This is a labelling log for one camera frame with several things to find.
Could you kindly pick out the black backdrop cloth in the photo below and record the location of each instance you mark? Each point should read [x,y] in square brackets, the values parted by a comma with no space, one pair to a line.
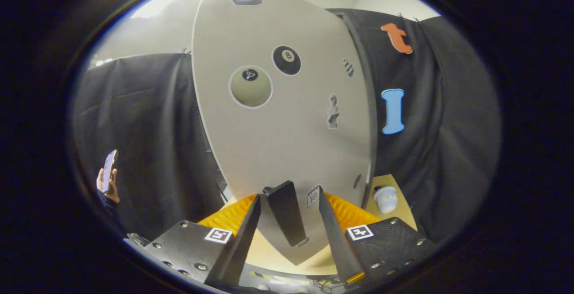
[157,119]

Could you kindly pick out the dark grey cabinet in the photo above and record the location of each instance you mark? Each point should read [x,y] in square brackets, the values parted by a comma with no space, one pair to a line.
[373,141]

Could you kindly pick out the dark smartphone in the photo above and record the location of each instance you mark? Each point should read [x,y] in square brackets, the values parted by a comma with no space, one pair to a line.
[109,168]

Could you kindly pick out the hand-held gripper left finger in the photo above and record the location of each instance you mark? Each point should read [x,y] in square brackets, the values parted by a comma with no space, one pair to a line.
[244,240]

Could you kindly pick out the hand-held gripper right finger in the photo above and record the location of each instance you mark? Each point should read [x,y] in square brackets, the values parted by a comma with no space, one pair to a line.
[336,240]

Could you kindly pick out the small white container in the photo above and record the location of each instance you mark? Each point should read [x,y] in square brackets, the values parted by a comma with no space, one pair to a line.
[386,200]

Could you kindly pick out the beige cabinet door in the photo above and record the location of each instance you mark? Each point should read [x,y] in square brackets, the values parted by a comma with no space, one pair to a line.
[291,150]

